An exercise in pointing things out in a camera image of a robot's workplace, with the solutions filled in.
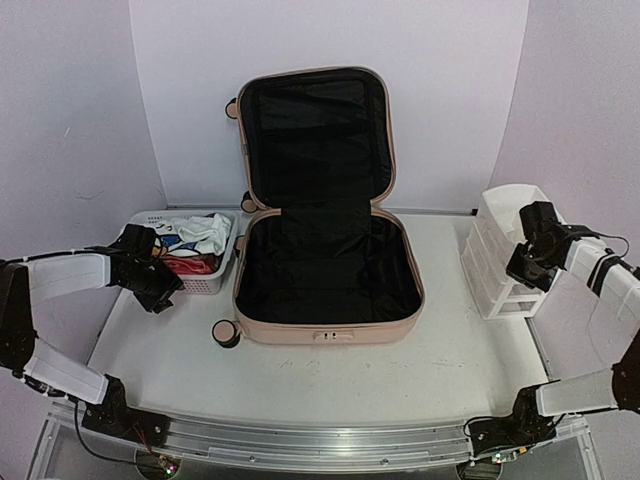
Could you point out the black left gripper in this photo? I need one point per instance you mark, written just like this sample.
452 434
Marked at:
171 281

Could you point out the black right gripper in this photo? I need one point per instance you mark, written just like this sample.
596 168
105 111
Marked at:
523 270

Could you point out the white desktop drawer organizer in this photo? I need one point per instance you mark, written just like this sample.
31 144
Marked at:
492 240

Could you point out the white t-shirt blue flower print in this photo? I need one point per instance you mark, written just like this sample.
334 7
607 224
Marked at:
193 236

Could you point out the white perforated plastic basket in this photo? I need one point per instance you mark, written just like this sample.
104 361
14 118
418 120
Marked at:
198 284

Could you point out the red patterned cloth item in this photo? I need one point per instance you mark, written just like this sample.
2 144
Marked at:
194 265

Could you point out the pink hard-shell suitcase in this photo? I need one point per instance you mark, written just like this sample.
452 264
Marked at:
320 262

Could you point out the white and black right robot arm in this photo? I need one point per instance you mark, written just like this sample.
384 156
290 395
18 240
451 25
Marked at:
607 275

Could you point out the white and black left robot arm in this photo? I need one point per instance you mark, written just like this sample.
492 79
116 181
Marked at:
51 302

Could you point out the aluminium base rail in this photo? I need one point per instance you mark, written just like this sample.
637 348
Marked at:
201 448

